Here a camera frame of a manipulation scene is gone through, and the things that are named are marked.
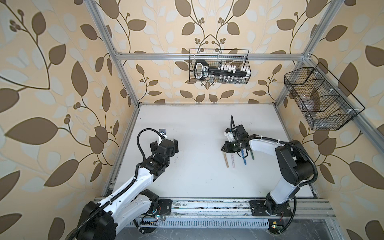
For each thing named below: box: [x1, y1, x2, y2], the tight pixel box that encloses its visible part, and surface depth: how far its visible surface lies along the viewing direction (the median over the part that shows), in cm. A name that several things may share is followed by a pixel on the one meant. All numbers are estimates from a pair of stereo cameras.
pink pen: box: [230, 153, 236, 169], surface depth 93 cm
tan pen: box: [223, 151, 230, 168], surface depth 93 cm
